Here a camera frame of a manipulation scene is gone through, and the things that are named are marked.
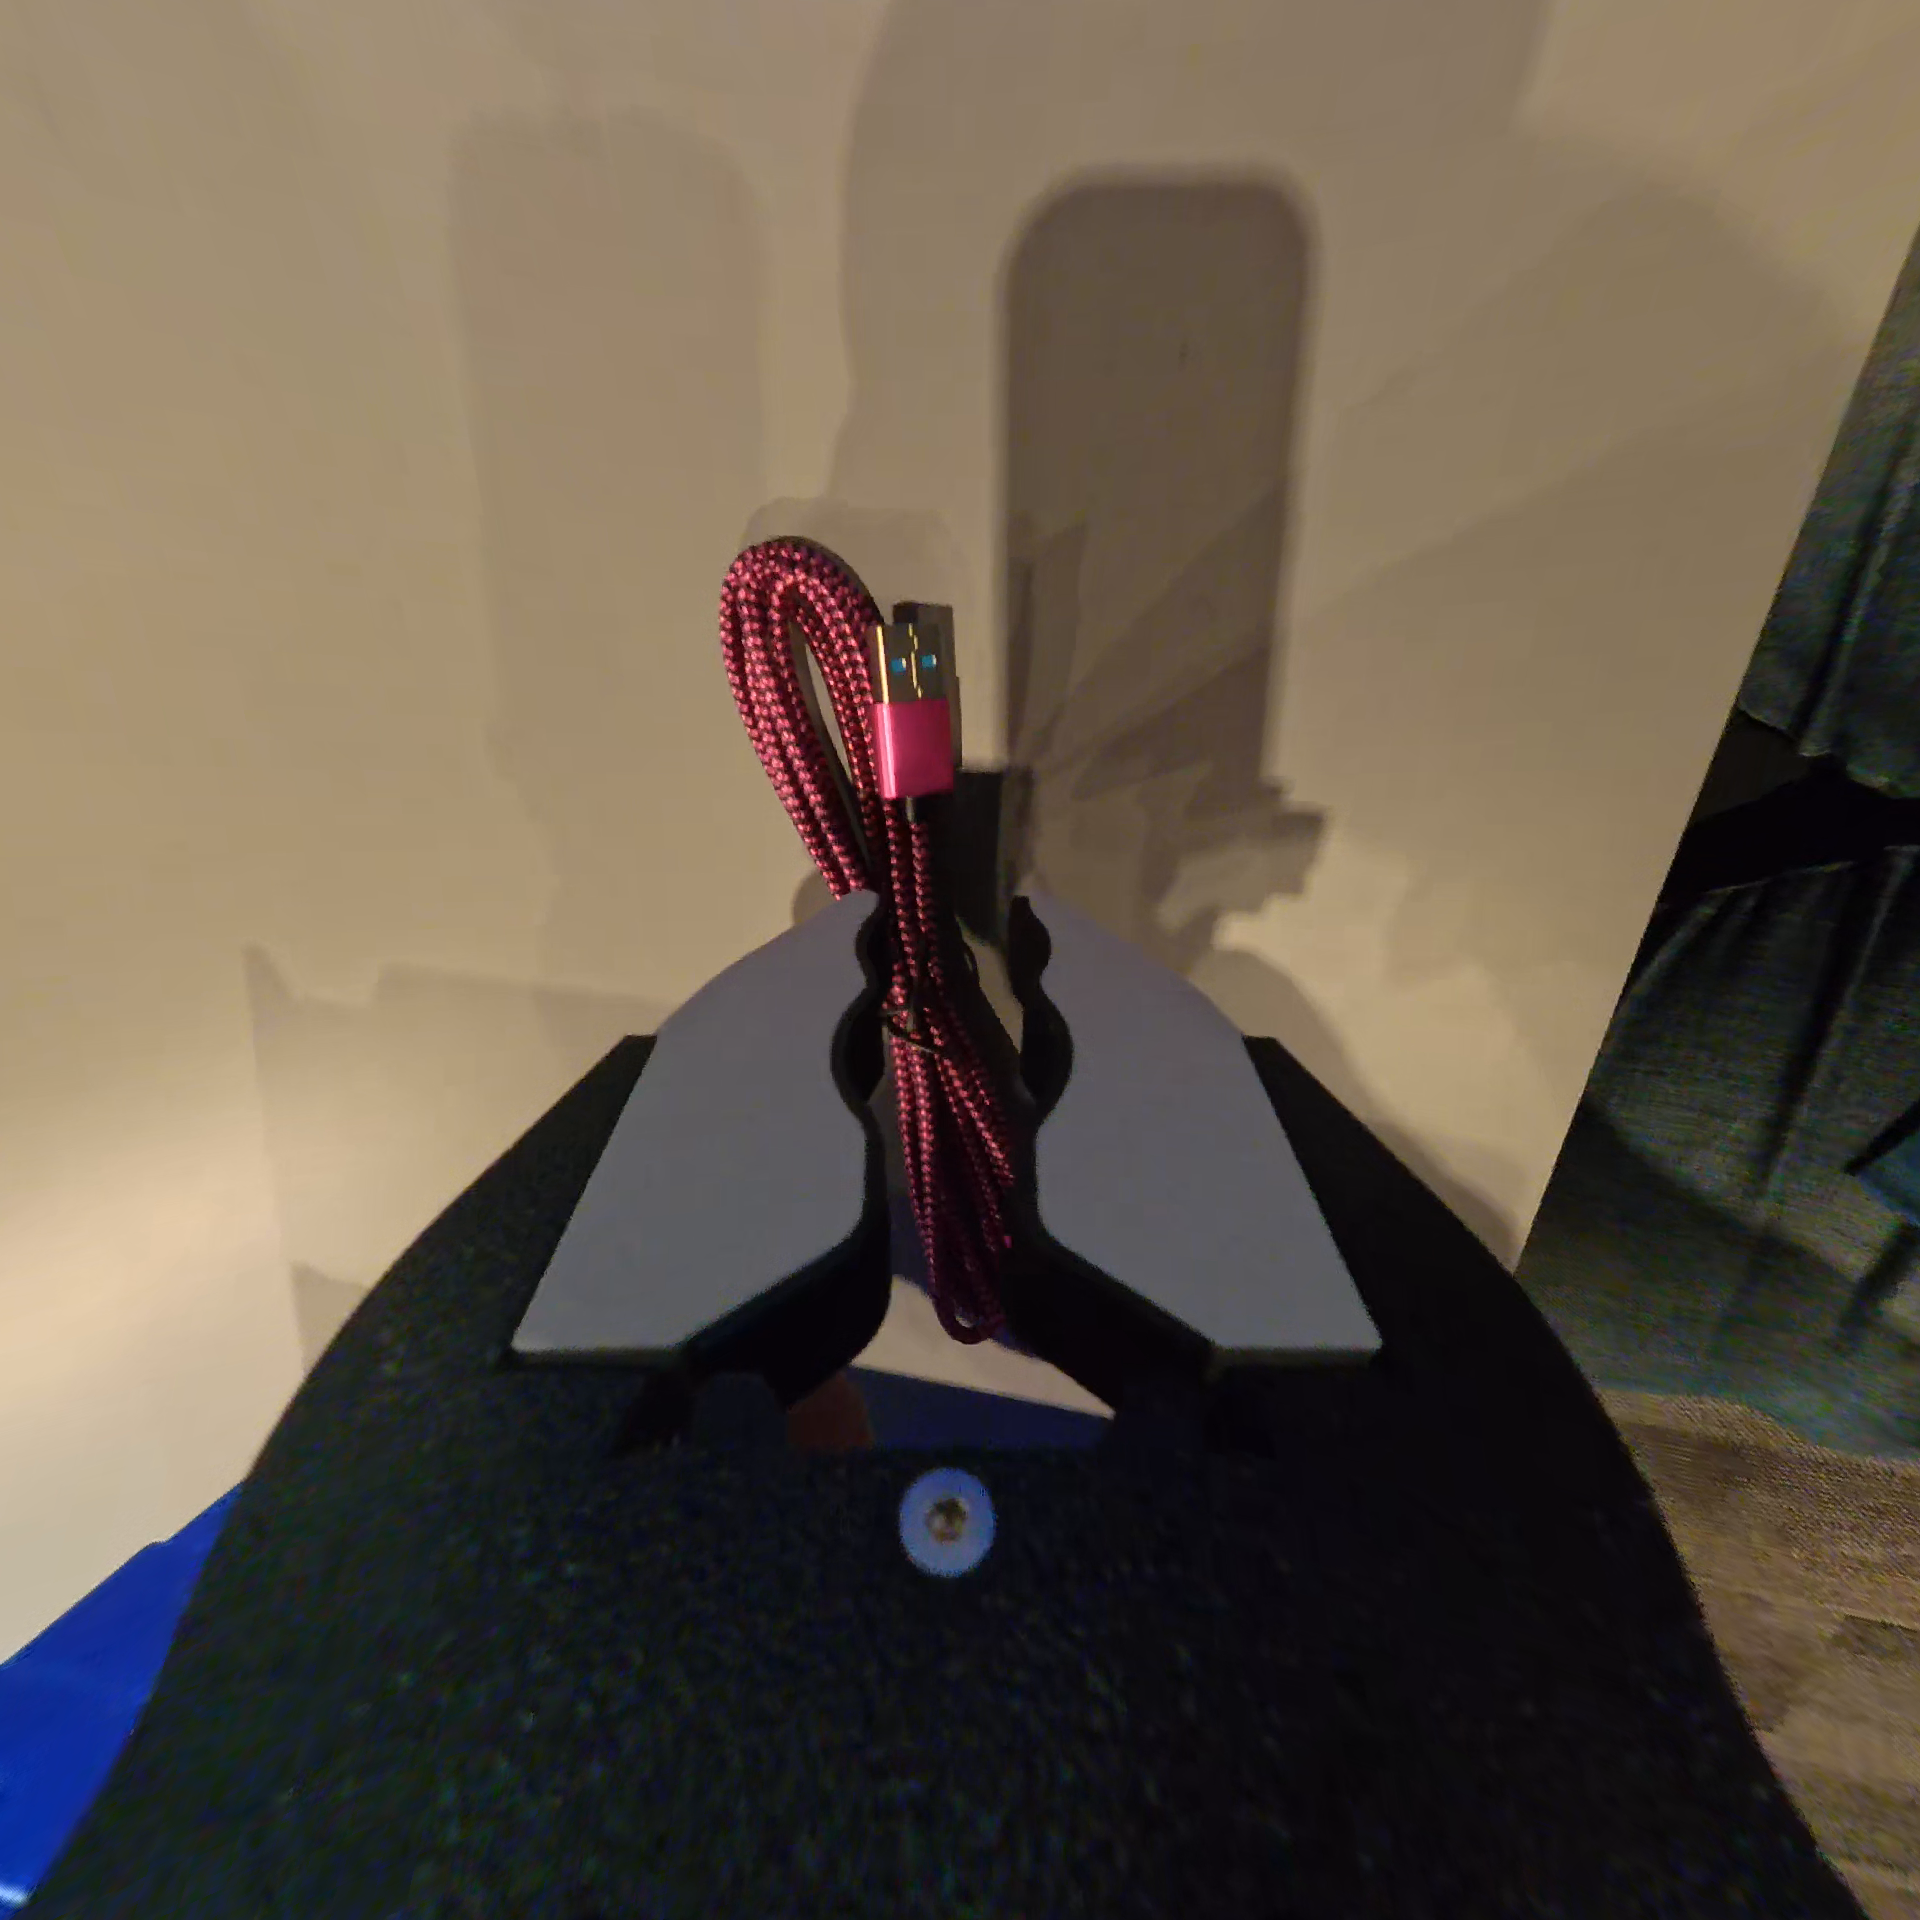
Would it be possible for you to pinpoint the blue plastic bin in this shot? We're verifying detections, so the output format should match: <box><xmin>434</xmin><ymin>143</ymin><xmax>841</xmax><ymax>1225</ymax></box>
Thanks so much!
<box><xmin>0</xmin><ymin>1359</ymin><xmax>1120</xmax><ymax>1911</ymax></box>

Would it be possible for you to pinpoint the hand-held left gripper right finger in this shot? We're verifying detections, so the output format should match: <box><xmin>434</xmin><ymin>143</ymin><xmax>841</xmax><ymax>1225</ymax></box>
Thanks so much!
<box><xmin>1007</xmin><ymin>893</ymin><xmax>1385</xmax><ymax>1370</ymax></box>

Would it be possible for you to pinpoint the red braided usb cable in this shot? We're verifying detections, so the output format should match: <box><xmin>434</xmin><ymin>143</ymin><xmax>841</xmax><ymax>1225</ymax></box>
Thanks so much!
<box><xmin>719</xmin><ymin>534</ymin><xmax>1034</xmax><ymax>1353</ymax></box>

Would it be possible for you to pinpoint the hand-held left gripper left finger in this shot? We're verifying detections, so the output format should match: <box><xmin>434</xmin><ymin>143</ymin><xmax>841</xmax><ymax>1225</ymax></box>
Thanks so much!
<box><xmin>509</xmin><ymin>893</ymin><xmax>902</xmax><ymax>1370</ymax></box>

